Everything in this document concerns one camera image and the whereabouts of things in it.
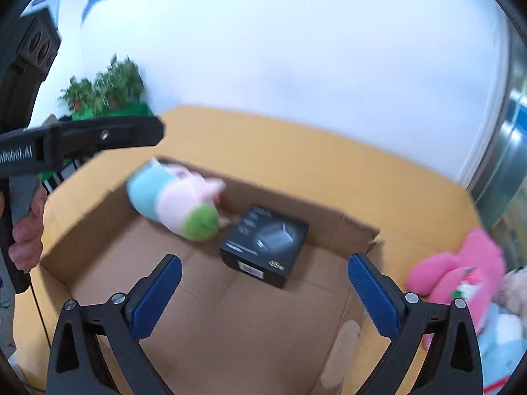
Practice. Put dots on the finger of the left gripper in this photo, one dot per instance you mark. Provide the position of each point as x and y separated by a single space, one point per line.
86 137

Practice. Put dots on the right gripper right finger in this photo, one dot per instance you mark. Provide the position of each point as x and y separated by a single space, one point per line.
453 363

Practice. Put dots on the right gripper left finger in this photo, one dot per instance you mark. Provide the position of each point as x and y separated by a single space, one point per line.
77 364

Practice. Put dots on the pink teal pig plush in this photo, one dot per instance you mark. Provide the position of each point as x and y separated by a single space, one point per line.
181 200

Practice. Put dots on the black product box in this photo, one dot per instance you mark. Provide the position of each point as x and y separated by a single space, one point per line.
264 244

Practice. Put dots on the person left hand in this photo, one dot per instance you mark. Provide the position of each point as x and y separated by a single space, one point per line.
26 251

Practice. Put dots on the small potted plant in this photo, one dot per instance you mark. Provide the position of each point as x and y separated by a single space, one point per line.
79 95

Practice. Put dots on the blue grey shark plush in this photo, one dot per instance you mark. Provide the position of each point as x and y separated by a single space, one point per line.
502 346

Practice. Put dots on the green cloth table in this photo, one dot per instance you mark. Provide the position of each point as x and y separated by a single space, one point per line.
133 109

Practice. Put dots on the large potted plant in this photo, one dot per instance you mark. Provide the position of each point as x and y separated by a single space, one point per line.
120 84

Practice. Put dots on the beige plush toy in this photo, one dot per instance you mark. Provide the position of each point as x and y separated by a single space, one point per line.
512 294

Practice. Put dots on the pink bear plush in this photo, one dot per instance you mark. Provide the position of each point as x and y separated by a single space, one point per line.
473 274

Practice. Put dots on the brown cardboard box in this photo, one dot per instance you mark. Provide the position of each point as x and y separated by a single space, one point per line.
224 331

